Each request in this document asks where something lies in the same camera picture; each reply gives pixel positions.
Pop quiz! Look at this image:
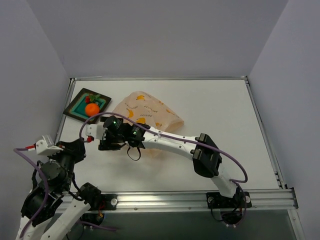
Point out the orange fake fruit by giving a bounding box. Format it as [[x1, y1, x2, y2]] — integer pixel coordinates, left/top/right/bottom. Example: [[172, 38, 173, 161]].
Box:
[[84, 103, 100, 117]]

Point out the banana print plastic bag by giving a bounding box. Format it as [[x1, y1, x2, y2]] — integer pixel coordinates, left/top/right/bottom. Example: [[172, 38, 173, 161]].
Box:
[[113, 91, 184, 133]]

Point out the fake strawberry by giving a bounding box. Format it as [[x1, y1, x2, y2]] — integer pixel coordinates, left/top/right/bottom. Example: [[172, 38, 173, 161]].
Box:
[[84, 94, 101, 104]]

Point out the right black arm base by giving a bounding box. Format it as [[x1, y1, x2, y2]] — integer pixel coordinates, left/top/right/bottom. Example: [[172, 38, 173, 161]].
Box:
[[206, 191, 253, 228]]

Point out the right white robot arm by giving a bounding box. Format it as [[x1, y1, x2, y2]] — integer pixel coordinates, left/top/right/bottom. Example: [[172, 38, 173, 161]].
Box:
[[94, 116, 240, 207]]

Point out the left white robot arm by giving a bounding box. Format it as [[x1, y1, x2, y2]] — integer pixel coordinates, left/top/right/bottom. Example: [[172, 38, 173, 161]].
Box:
[[13, 136, 102, 240]]

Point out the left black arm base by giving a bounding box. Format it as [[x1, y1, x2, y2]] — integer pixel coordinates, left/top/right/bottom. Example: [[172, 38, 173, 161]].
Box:
[[80, 193, 118, 226]]

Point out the green square plate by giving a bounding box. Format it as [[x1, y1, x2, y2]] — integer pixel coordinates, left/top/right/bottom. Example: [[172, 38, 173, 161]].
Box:
[[63, 88, 112, 122]]

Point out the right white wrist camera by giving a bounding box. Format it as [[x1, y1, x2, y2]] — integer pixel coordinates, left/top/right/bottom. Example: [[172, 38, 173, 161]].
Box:
[[85, 123, 106, 143]]

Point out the aluminium front rail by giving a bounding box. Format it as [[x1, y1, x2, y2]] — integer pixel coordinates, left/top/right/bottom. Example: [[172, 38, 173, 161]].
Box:
[[104, 189, 298, 213]]

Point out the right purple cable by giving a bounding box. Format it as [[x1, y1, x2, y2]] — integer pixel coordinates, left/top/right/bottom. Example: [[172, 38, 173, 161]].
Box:
[[79, 112, 249, 226]]

